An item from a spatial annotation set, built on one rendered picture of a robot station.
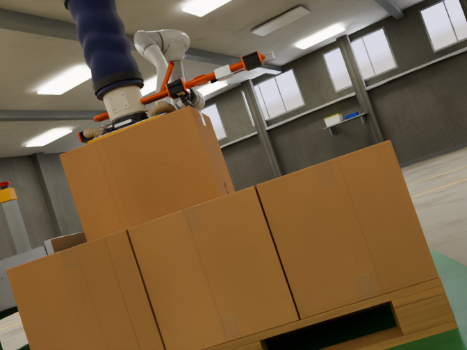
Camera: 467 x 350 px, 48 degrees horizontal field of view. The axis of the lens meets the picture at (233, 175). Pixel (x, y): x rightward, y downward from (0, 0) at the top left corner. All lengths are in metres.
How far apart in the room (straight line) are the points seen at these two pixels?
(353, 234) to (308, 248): 0.13
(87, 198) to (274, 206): 1.01
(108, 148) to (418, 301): 1.35
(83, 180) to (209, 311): 0.97
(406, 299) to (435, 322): 0.10
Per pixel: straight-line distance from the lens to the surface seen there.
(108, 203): 2.26
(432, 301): 1.58
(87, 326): 1.68
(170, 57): 3.11
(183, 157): 2.15
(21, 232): 3.18
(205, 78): 2.34
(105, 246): 1.62
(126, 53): 2.44
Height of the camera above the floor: 0.51
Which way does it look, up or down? 3 degrees up
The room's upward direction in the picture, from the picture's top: 19 degrees counter-clockwise
